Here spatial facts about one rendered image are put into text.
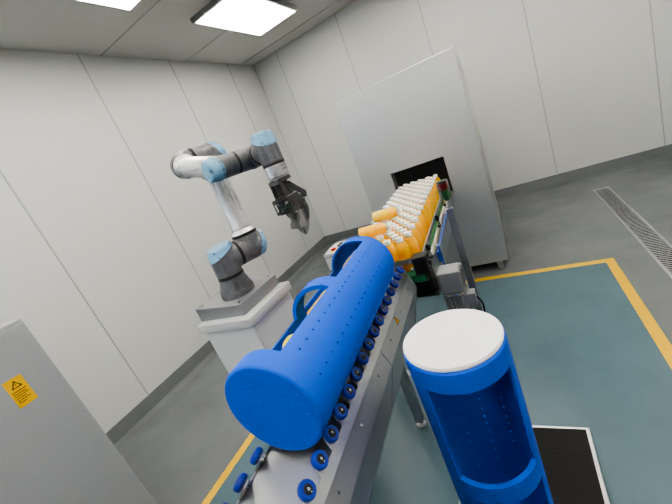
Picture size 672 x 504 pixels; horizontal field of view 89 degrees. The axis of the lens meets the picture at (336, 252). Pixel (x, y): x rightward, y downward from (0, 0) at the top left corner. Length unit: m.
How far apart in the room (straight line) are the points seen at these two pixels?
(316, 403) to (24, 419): 1.70
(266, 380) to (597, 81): 5.42
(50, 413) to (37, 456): 0.19
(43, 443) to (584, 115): 6.04
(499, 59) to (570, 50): 0.79
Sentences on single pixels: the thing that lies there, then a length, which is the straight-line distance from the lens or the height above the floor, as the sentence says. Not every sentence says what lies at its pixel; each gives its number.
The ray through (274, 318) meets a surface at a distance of 1.55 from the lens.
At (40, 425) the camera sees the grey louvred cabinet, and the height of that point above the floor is 0.95.
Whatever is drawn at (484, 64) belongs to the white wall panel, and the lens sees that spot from 5.65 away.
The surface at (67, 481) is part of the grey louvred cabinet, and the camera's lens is 2.46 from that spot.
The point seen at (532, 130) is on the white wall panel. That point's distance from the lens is 5.70.
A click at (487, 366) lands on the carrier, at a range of 0.96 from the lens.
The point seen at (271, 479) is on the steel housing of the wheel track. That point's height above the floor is 0.93.
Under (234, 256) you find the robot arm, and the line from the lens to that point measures 1.54.
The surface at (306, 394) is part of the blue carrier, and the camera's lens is 0.87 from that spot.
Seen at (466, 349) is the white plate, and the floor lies 1.04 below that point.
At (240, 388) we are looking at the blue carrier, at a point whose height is 1.17.
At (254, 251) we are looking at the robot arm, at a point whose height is 1.35.
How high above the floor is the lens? 1.63
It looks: 16 degrees down
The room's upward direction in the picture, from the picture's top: 22 degrees counter-clockwise
